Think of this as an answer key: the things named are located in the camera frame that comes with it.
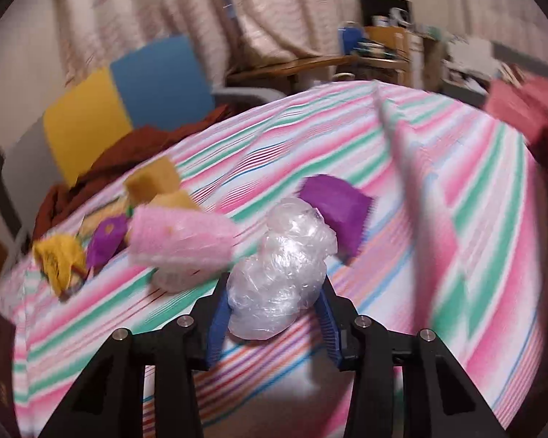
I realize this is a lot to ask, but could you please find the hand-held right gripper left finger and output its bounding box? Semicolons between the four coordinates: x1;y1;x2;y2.
37;278;233;438

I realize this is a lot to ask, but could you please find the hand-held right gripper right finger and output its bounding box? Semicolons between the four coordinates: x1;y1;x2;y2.
315;277;510;438

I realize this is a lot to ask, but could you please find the clear plastic wrap ball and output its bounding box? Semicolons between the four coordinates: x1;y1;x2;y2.
226;197;339;341

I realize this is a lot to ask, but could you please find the pink sponge in wrap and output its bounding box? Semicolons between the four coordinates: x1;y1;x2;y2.
128;205;236;290

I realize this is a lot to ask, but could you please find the large purple packet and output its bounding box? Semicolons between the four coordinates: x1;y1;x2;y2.
297;174;375;261

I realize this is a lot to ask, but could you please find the yellow sponge block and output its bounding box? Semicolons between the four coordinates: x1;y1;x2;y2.
124;157;181;204
148;192;202;213

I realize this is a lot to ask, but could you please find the small purple packet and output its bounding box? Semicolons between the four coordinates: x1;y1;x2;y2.
86;216;131;268

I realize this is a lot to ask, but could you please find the yellow woven band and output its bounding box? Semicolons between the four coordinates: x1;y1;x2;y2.
32;234;88;297

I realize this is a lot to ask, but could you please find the rust brown jacket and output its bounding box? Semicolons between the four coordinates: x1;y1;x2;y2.
32;105;231;240

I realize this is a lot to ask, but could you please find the grey yellow blue chair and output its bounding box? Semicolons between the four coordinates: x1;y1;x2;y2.
0;34;286;247

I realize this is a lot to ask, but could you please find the wooden side desk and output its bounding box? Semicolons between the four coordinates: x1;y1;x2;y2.
226;55;412;96

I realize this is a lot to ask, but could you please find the blue round item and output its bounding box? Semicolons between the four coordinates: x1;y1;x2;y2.
338;25;368;55

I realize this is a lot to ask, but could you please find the cluttered wooden shelf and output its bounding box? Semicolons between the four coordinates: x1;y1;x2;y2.
361;0;427;89

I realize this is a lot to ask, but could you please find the pale patterned curtain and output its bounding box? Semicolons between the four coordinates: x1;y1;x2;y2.
50;0;544;96

